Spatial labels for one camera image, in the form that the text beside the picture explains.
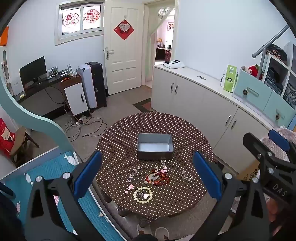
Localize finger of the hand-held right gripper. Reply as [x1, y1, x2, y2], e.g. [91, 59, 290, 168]
[242, 133, 281, 168]
[268, 129, 291, 163]

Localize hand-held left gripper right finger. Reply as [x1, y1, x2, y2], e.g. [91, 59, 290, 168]
[193, 151, 272, 241]

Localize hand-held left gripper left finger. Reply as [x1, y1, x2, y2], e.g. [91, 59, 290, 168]
[24, 151, 130, 241]

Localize dark red bead bracelet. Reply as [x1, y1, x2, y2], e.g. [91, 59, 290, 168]
[154, 171, 171, 186]

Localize silver necklace chain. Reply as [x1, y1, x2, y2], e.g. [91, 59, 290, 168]
[127, 165, 142, 182]

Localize red cord bracelet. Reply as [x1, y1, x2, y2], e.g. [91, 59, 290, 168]
[145, 172, 162, 185]

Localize grey metal box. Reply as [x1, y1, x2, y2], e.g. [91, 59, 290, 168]
[136, 133, 173, 161]

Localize white bead bracelet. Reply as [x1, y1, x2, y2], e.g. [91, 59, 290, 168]
[133, 187, 153, 204]

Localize person's right hand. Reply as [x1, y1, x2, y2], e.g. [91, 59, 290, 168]
[266, 198, 287, 229]

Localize pink patterned blanket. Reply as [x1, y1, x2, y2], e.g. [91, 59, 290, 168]
[260, 126, 296, 164]

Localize cardboard box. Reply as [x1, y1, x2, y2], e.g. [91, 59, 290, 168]
[236, 160, 261, 184]

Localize blue quilted mat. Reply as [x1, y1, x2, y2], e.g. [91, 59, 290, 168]
[3, 151, 122, 241]

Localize brown polka-dot tablecloth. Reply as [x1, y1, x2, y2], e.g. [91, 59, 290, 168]
[95, 112, 216, 218]

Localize teal drawer unit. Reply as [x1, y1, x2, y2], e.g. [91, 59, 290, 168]
[232, 69, 296, 127]

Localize white shelf unit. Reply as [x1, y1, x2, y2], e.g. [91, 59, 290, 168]
[261, 41, 296, 110]

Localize green paper bag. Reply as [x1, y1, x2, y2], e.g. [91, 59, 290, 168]
[222, 64, 238, 93]

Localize round table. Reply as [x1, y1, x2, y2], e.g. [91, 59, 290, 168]
[99, 195, 176, 229]

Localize red plush toy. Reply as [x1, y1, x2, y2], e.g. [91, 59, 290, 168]
[241, 65, 263, 80]

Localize wooden chair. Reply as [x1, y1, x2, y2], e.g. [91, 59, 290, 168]
[9, 126, 40, 167]

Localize long white cabinet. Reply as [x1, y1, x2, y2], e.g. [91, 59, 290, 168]
[151, 64, 276, 173]

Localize small white cabinet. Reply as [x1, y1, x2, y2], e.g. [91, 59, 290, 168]
[63, 82, 90, 116]

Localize dark clothing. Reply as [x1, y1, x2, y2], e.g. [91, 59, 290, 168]
[0, 182, 26, 241]

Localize red gift bag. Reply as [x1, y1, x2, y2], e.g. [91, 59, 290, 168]
[0, 117, 18, 158]

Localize black tower appliance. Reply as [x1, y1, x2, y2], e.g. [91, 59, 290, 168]
[85, 61, 107, 108]

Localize metal handrail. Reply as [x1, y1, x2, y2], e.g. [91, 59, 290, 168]
[252, 23, 291, 80]

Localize white door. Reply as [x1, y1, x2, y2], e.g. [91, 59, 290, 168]
[103, 0, 145, 96]

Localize folded white cloth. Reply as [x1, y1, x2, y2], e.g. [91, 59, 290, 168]
[163, 60, 185, 69]

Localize black monitor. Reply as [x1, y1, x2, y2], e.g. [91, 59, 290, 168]
[19, 56, 47, 88]

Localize dark wooden desk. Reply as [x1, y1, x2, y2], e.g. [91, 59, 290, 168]
[155, 46, 172, 60]

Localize red diamond door ornament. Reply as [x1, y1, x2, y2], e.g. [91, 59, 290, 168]
[113, 20, 135, 40]

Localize window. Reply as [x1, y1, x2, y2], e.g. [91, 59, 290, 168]
[55, 2, 104, 46]

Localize round red window decal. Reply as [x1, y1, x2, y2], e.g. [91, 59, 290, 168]
[83, 7, 101, 23]
[62, 13, 79, 28]

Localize orange box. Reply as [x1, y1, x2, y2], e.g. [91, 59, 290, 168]
[0, 26, 9, 46]

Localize black floor cables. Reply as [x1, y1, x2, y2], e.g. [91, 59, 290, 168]
[64, 115, 108, 142]

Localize teal arched bed frame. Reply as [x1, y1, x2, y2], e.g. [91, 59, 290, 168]
[0, 62, 78, 168]

